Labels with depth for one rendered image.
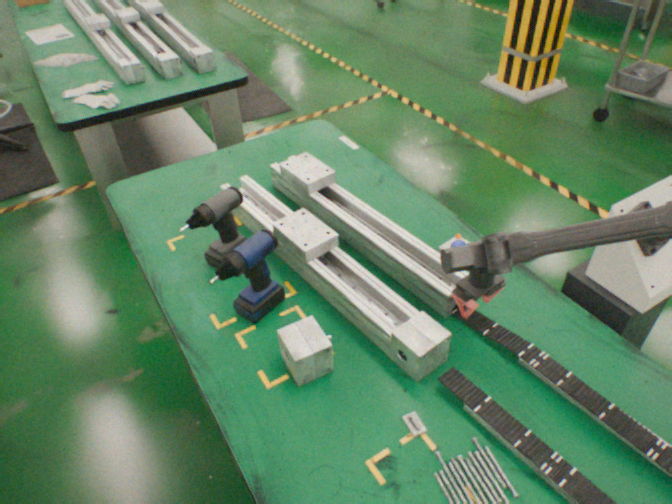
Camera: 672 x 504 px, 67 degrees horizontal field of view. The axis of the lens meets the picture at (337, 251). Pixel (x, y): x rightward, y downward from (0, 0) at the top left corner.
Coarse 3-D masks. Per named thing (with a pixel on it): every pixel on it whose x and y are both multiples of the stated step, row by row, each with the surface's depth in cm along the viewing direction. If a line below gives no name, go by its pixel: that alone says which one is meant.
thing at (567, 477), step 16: (448, 384) 110; (464, 384) 110; (464, 400) 107; (480, 400) 107; (480, 416) 105; (496, 416) 104; (512, 416) 104; (512, 432) 101; (528, 432) 101; (528, 448) 99; (544, 448) 99; (544, 464) 96; (560, 464) 96; (560, 480) 94; (576, 480) 94; (576, 496) 92; (592, 496) 91
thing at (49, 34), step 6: (60, 24) 326; (36, 30) 319; (42, 30) 319; (48, 30) 318; (54, 30) 318; (60, 30) 318; (66, 30) 317; (30, 36) 311; (36, 36) 310; (42, 36) 310; (48, 36) 310; (54, 36) 309; (60, 36) 309; (66, 36) 308; (72, 36) 308; (36, 42) 302; (42, 42) 302
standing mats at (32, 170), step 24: (240, 96) 416; (264, 96) 415; (0, 120) 398; (24, 120) 397; (0, 144) 368; (0, 168) 343; (24, 168) 342; (48, 168) 341; (0, 192) 320; (24, 192) 321
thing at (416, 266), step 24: (288, 192) 169; (336, 192) 159; (336, 216) 150; (360, 216) 154; (384, 216) 148; (360, 240) 145; (384, 240) 140; (408, 240) 140; (384, 264) 141; (408, 264) 132; (432, 264) 135; (408, 288) 136; (432, 288) 128
